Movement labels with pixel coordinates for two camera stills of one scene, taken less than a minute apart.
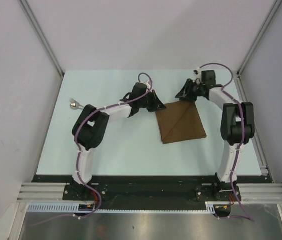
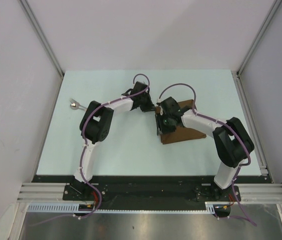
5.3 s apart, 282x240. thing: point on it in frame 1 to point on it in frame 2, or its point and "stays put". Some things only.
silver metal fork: [72, 100] stays put
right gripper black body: [202, 86] to [164, 124]
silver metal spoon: [75, 106] stays put
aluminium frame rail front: [262, 193] stays put
